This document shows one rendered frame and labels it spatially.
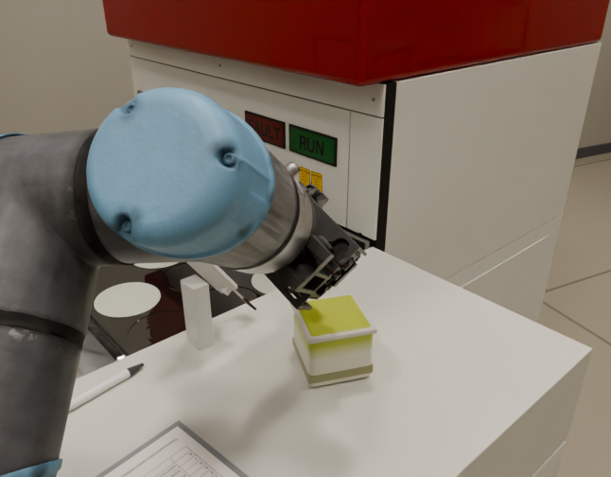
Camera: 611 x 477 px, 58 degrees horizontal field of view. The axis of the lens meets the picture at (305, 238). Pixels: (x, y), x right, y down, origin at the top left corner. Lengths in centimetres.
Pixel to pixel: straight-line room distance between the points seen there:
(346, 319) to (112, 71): 241
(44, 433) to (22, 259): 8
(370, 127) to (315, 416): 44
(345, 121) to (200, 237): 64
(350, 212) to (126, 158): 68
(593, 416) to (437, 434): 163
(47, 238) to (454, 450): 41
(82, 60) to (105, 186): 260
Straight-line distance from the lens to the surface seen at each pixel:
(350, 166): 88
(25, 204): 30
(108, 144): 26
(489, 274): 126
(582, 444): 207
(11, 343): 28
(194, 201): 23
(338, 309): 61
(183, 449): 56
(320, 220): 44
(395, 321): 71
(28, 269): 29
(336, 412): 58
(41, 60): 284
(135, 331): 84
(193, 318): 65
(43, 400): 29
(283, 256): 35
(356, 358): 60
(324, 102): 90
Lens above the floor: 137
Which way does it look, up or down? 26 degrees down
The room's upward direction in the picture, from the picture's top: straight up
